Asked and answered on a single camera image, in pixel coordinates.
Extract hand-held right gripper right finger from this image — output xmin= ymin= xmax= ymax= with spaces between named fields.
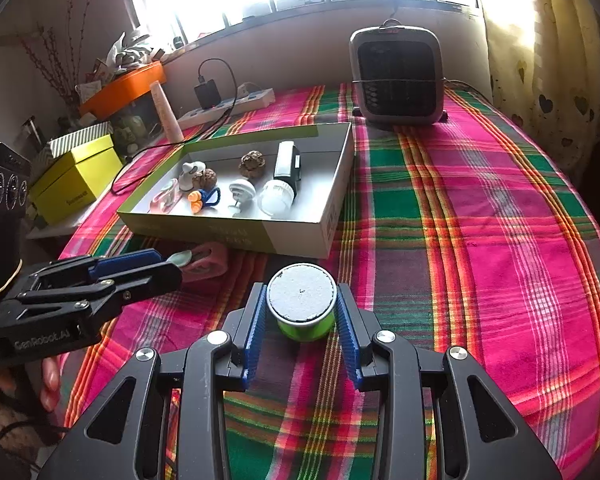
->
xmin=335 ymin=284 xmax=563 ymax=480

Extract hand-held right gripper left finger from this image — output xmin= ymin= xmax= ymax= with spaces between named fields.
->
xmin=37 ymin=282 xmax=268 ymax=480

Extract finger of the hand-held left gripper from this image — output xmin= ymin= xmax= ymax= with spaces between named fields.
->
xmin=27 ymin=248 xmax=163 ymax=291
xmin=5 ymin=260 xmax=183 ymax=321

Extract green cup with white lid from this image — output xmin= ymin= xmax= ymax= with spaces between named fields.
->
xmin=266 ymin=263 xmax=338 ymax=343

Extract orange blue keychain toy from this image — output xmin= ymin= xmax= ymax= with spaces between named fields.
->
xmin=187 ymin=187 xmax=222 ymax=215

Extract white round animal toy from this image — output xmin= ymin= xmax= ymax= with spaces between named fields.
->
xmin=179 ymin=160 xmax=207 ymax=192

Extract brown walnut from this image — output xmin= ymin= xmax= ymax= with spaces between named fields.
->
xmin=192 ymin=168 xmax=218 ymax=192
xmin=239 ymin=150 xmax=267 ymax=177

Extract white ribbed jar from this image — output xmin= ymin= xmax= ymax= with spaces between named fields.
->
xmin=258 ymin=179 xmax=299 ymax=219

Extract white mushroom-shaped knob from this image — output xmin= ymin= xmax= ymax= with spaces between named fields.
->
xmin=228 ymin=179 xmax=257 ymax=218

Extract green white cardboard box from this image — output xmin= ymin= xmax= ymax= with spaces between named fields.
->
xmin=116 ymin=121 xmax=356 ymax=257

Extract black rectangular device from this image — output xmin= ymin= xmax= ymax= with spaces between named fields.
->
xmin=272 ymin=141 xmax=302 ymax=196

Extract person's left forearm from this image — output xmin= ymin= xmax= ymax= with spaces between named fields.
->
xmin=0 ymin=380 xmax=56 ymax=480

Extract person's left hand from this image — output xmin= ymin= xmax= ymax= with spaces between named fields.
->
xmin=39 ymin=357 xmax=62 ymax=412

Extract yellow box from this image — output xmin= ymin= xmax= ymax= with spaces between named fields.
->
xmin=30 ymin=133 xmax=123 ymax=226

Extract green white striped box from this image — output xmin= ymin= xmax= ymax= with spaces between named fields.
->
xmin=37 ymin=121 xmax=115 ymax=166

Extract glass tank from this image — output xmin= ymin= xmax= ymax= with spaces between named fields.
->
xmin=107 ymin=95 xmax=163 ymax=158

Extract plaid tablecloth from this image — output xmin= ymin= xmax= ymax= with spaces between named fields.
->
xmin=27 ymin=82 xmax=600 ymax=480

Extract cream tube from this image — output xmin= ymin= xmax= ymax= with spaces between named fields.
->
xmin=150 ymin=80 xmax=185 ymax=143

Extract dark lidded jar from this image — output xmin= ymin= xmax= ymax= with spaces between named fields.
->
xmin=21 ymin=116 xmax=46 ymax=148

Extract dried branches in vase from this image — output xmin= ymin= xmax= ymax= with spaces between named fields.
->
xmin=17 ymin=0 xmax=98 ymax=121

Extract orange box with items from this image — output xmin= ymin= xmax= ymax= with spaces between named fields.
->
xmin=78 ymin=61 xmax=167 ymax=118

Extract pile of paper packets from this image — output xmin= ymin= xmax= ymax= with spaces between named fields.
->
xmin=75 ymin=60 xmax=116 ymax=103

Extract black charger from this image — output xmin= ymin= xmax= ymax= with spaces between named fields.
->
xmin=194 ymin=78 xmax=221 ymax=109

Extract white power strip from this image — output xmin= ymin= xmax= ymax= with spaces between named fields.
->
xmin=176 ymin=87 xmax=276 ymax=131

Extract pale artificial plant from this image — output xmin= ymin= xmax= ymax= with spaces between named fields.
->
xmin=107 ymin=30 xmax=163 ymax=71

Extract grey space heater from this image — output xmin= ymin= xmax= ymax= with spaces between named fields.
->
xmin=349 ymin=19 xmax=448 ymax=128

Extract cream heart print curtain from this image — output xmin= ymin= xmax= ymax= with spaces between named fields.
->
xmin=480 ymin=0 xmax=600 ymax=176

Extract black charger cable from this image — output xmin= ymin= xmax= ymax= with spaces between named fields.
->
xmin=111 ymin=57 xmax=238 ymax=195

